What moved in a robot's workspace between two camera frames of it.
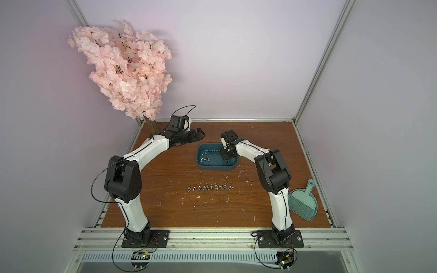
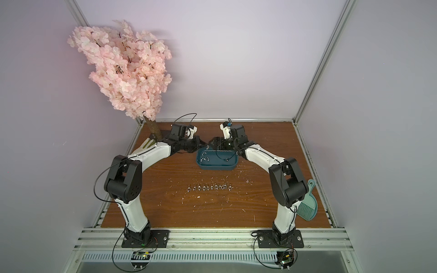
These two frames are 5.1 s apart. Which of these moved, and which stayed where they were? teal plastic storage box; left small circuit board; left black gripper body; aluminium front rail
Moved: left black gripper body
Stayed: left small circuit board; aluminium front rail; teal plastic storage box
